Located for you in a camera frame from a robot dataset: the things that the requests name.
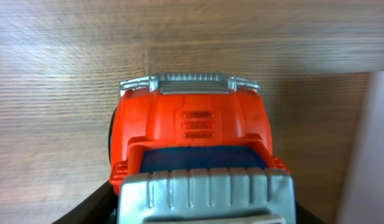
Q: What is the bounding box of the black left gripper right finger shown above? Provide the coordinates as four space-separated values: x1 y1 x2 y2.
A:
296 202 325 224

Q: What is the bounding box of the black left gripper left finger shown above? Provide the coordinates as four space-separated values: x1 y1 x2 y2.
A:
53 181 118 224

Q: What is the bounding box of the red toy fire truck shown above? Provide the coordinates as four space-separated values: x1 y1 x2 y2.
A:
109 72 297 223

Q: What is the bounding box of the white cardboard box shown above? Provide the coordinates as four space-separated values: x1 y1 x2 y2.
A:
336 72 384 223

